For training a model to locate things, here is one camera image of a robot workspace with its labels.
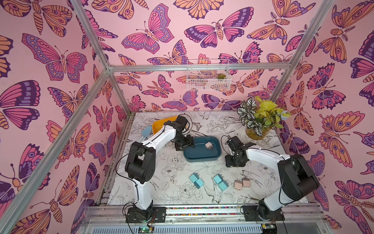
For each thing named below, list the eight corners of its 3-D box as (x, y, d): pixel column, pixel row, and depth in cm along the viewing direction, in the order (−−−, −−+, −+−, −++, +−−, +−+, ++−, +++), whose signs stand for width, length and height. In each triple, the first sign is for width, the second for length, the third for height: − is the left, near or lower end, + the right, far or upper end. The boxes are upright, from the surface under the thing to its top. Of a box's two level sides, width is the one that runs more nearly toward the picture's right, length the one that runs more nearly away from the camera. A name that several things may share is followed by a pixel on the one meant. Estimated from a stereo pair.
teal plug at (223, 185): (222, 191, 83) (223, 190, 81) (217, 185, 85) (218, 184, 83) (229, 185, 85) (230, 184, 83) (224, 180, 87) (225, 178, 85)
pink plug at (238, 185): (234, 189, 84) (235, 188, 82) (234, 180, 87) (235, 179, 85) (241, 190, 83) (242, 189, 81) (241, 181, 86) (242, 180, 84)
